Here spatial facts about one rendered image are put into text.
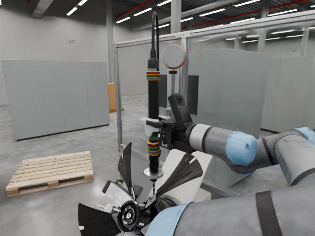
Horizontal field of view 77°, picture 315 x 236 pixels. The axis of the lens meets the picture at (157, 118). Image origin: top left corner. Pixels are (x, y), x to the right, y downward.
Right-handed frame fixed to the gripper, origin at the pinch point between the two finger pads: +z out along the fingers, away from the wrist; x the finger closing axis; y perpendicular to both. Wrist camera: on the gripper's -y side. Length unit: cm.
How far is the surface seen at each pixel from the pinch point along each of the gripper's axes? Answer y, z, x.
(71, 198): 164, 211, 43
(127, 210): 40.2, 8.4, -4.5
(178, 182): 26.6, -7.3, 9.2
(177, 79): -10, 34, 58
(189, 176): 23.6, -10.3, 11.9
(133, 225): 42.1, 1.7, -6.7
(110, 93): 85, 690, 413
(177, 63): -20, 34, 58
